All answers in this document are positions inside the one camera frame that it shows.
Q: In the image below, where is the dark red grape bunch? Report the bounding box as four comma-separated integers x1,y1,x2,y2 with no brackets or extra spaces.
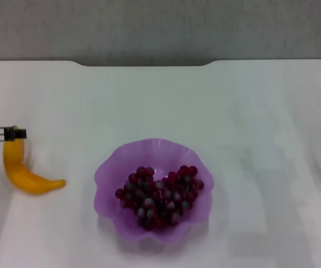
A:
114,165,205,231

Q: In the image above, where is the yellow plastic banana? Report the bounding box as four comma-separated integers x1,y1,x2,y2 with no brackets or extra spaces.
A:
3,125,66,195

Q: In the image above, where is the purple wavy plastic bowl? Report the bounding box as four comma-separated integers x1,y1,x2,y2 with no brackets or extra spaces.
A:
94,137,215,247

